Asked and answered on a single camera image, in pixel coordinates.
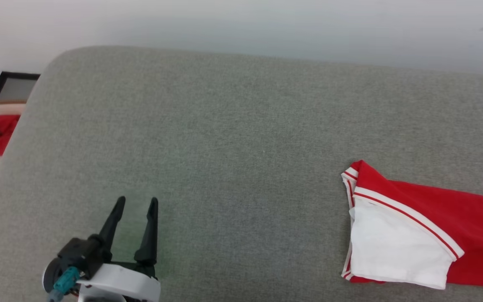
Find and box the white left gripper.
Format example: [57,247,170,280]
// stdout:
[75,196,161,302]

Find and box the red and white garment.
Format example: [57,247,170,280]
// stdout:
[341,160,483,290]

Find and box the black framed panel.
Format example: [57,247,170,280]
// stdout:
[0,71,41,102]

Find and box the black cable connector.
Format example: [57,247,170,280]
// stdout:
[42,235,113,294]

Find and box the grey fabric sofa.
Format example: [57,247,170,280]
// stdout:
[0,45,483,302]

